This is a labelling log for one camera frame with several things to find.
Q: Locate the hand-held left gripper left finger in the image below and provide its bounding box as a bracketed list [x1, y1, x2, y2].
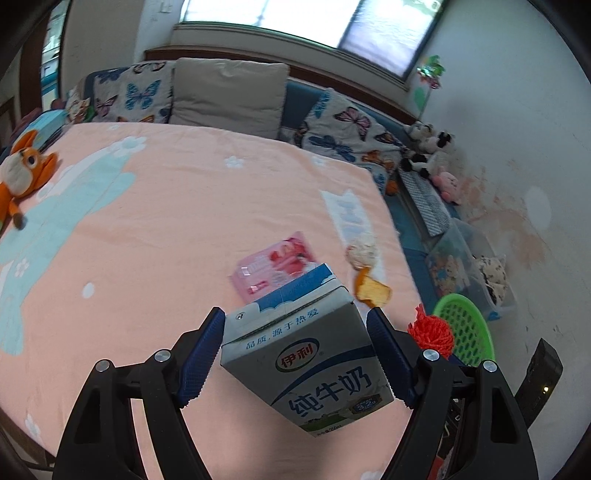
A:
[53, 307, 227, 480]

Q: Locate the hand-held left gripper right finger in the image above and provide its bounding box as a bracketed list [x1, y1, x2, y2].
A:
[366, 307, 539, 480]

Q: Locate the red foam fruit net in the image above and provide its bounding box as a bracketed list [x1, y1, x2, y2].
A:
[407, 305, 455, 360]

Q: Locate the green plastic basket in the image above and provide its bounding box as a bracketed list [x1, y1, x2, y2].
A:
[433, 294, 496, 367]

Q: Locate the white blue milk carton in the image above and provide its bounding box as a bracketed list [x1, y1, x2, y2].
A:
[221, 263, 395, 438]

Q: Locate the pink plastic packet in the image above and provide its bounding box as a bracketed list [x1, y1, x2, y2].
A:
[229, 231, 319, 303]

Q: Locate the spotted cloth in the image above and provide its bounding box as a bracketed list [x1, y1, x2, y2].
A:
[475, 254, 509, 305]

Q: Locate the crumpled white tissue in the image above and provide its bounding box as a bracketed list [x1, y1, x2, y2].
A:
[346, 233, 378, 269]

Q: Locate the clear storage box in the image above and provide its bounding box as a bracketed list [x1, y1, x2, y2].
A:
[425, 219, 518, 321]

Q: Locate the pink printed blanket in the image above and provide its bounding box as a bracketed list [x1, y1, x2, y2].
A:
[0, 121, 428, 480]

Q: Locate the patterned long box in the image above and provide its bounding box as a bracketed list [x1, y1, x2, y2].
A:
[398, 170, 452, 237]

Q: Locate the pink plush toy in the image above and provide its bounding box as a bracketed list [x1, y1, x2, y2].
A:
[431, 171, 463, 205]

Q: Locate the black white cow plush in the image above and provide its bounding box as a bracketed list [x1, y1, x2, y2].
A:
[399, 121, 455, 179]

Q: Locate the pink butterfly cushion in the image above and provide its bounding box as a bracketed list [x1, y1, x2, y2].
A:
[295, 88, 407, 167]

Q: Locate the orange plush toy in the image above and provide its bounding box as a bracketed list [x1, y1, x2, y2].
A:
[0, 130, 60, 230]

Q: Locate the beige cushion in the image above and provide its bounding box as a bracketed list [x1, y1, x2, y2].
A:
[170, 58, 290, 139]

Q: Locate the blue butterfly cushion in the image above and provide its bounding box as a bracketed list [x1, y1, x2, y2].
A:
[90, 62, 176, 124]

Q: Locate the colourful pinwheel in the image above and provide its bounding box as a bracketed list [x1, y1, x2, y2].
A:
[413, 55, 447, 117]

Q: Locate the window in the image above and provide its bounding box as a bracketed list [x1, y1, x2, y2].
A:
[180, 0, 446, 79]

